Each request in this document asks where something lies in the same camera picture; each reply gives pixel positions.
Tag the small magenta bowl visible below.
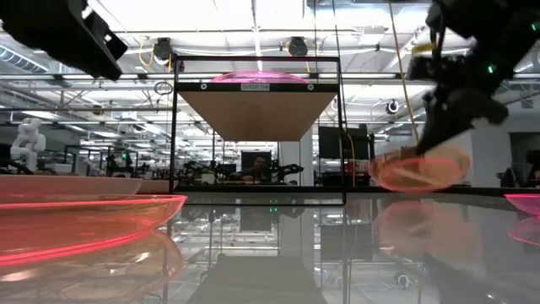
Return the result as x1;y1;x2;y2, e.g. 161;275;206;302
209;70;311;84

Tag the person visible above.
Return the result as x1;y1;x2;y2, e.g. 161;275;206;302
246;155;273;183

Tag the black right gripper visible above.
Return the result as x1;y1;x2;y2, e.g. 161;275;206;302
407;52;511;156

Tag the orange translucent plate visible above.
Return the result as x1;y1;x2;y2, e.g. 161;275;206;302
368;145;473;194
0;193;188;268

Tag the wooden shelf with black frame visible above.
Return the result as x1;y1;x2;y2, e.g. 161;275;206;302
168;55;348;207

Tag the magenta translucent plate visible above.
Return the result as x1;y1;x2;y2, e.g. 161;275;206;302
504;193;540;217

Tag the black framed robot workstation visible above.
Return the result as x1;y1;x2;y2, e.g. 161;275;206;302
65;144;140;178

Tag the yellow hanging cable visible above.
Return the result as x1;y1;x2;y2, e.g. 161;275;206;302
386;0;423;147

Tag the large black monitor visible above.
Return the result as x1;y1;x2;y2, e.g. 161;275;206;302
317;125;371;161

